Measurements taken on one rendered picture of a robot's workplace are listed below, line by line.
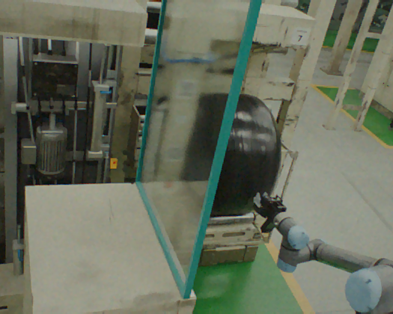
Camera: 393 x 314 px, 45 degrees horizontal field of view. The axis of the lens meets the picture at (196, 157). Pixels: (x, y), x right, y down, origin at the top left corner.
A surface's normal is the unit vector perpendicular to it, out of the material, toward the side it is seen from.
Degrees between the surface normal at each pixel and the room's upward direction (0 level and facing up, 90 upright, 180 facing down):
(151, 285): 0
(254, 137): 47
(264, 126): 37
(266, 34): 90
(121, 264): 0
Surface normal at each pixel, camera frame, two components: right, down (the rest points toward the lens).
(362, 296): -0.87, -0.05
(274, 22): 0.32, 0.50
